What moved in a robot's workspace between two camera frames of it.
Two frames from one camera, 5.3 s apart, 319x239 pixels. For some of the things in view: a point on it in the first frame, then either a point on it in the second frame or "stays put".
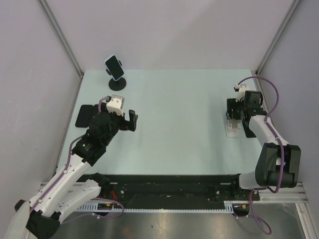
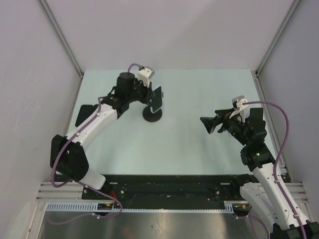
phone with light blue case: (114, 67) -> (157, 99)
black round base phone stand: (117, 85) -> (149, 116)
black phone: (83, 119) stays put
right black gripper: (232, 104) -> (210, 123)
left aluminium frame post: (61, 35) stays put
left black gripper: (126, 125) -> (148, 92)
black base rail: (198, 189) stays put
